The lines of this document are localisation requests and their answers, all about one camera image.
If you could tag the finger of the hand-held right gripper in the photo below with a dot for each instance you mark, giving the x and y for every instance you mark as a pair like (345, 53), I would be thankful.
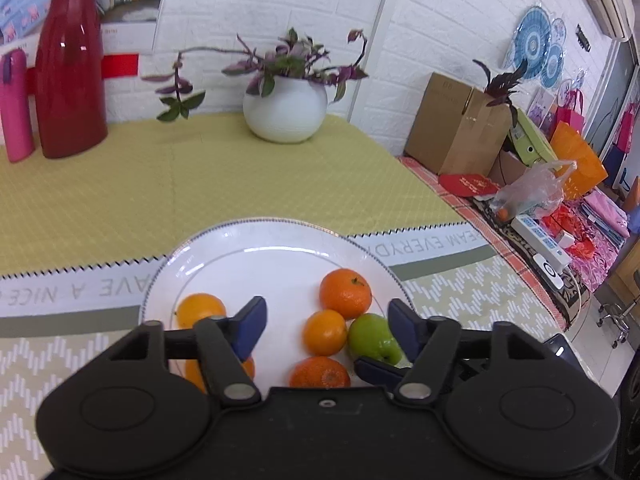
(375, 371)

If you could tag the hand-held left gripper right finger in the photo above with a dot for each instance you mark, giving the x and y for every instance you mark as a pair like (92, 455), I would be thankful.
(401, 321)

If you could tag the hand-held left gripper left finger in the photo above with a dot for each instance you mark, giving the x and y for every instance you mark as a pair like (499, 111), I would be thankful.
(251, 325)

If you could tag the green apple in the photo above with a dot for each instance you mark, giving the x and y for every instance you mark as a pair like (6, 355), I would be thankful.
(374, 337)

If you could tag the small orange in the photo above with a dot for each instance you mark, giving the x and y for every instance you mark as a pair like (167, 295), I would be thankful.
(324, 332)
(200, 309)

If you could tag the tangerine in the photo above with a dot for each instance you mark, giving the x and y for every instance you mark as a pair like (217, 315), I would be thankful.
(320, 374)
(345, 294)

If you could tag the white plate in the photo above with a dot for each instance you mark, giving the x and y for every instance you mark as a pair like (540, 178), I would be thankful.
(280, 270)

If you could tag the large round orange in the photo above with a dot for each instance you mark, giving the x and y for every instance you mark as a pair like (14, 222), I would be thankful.
(195, 374)

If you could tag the chevron patterned cloth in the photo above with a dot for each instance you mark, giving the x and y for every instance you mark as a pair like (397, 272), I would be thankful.
(475, 290)

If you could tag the plaid cloth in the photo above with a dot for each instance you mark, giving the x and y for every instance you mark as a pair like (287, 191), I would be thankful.
(440, 195)

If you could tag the dark patterned cloth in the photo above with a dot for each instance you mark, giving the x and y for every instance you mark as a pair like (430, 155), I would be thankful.
(505, 230)

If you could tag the red envelope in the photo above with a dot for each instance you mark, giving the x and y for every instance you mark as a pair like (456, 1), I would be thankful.
(467, 185)

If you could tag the small white device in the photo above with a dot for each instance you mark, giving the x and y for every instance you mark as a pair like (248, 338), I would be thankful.
(549, 271)

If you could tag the olive tablecloth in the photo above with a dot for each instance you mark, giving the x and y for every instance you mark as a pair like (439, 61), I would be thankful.
(200, 175)

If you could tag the white power strip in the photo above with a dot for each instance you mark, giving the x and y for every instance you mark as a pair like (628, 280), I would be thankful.
(540, 237)

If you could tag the clear plastic bag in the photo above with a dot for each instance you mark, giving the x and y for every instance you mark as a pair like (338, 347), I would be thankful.
(530, 187)

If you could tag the cardboard box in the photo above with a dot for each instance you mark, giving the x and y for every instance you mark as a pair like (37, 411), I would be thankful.
(450, 130)

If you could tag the trailing plant in white pot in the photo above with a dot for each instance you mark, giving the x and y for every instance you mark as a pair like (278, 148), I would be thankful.
(285, 110)

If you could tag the office chair base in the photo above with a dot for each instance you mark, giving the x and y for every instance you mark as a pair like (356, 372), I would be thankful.
(620, 310)

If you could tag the pile of pink cloths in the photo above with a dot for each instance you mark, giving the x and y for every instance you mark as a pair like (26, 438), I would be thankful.
(602, 220)

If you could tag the green file binder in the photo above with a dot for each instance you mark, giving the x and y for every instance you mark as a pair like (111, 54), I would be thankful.
(532, 135)

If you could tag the orange paper bag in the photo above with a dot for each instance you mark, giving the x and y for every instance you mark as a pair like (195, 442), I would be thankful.
(580, 155)

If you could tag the dark purple plant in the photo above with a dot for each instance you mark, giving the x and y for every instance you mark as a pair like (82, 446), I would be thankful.
(500, 85)

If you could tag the pink gift bag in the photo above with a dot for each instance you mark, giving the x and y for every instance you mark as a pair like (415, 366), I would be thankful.
(570, 110)

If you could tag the small blue round decoration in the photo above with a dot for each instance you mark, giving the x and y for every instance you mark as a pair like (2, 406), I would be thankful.
(553, 66)

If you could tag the red thermos jug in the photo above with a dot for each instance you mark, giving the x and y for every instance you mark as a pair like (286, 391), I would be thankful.
(70, 70)

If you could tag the large blue round decoration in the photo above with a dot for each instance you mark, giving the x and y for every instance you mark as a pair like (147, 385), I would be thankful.
(531, 35)

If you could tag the pink bottle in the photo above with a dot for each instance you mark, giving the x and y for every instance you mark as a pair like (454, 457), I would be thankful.
(16, 110)

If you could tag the red wall sticker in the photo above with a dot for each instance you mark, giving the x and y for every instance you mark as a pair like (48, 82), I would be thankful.
(120, 65)

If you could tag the white wall pipe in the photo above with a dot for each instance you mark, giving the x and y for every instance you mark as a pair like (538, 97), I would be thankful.
(380, 25)

